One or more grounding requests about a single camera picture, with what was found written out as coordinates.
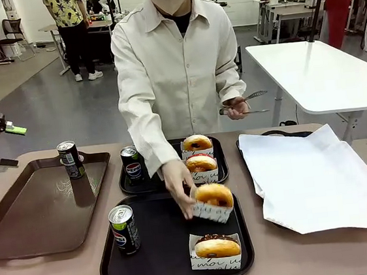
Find white printed paper donut holder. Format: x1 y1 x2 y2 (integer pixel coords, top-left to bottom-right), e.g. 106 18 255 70
186 228 244 274
185 156 221 187
180 137 217 162
189 197 236 228

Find person in cream shirt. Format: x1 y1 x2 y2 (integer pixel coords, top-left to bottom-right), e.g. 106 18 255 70
105 0 257 184

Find person's left forearm cream sleeve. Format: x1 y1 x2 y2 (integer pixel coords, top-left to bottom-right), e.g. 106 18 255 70
215 68 249 105

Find large white paper sheet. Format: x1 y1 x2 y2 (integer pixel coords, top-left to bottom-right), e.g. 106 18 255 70
237 119 367 247

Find black Pepsi soda can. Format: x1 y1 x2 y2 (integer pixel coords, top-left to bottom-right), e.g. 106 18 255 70
107 203 142 258
56 140 87 181
120 144 147 184

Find brown plastic serving tray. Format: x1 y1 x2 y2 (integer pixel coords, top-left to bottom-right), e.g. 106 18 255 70
0 150 121 263

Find black tripod stand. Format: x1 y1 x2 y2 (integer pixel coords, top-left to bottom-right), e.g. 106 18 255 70
302 0 339 44

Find person's left hand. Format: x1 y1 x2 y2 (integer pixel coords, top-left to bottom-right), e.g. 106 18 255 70
221 96 252 122

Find white folding table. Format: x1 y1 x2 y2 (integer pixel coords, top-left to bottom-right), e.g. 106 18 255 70
245 33 367 157

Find grey background work table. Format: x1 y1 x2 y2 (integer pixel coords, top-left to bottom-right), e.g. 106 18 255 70
38 17 119 78

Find black office chair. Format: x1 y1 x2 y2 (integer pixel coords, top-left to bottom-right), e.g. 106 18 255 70
0 16 37 64

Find black tray with handles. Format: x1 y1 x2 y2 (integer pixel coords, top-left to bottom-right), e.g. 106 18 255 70
234 125 324 233

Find person in yellow patterned shirt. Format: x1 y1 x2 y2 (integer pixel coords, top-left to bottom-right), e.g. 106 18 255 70
42 0 104 86

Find person's right forearm cream sleeve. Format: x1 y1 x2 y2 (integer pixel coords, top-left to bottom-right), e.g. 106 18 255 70
124 105 184 183

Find dark filled glazed donut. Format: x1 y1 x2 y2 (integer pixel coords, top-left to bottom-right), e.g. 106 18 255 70
182 133 213 153

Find red filled glazed donut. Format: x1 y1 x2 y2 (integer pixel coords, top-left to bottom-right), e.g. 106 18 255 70
184 153 218 174

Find person's right hand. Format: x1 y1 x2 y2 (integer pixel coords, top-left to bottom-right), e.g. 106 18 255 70
161 157 201 223

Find black plastic serving tray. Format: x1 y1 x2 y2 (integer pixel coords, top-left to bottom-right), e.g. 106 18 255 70
91 183 257 275
114 133 231 197

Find white framed background desk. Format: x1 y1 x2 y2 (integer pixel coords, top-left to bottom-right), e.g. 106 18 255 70
249 0 328 46

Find orange glazed donut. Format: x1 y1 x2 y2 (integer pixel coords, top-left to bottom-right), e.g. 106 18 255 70
193 181 235 213

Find metal serving tongs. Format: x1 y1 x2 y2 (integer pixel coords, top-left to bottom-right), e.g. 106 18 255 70
217 89 271 118

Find chocolate topped donut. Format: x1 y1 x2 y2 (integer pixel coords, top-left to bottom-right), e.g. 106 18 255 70
193 231 242 260

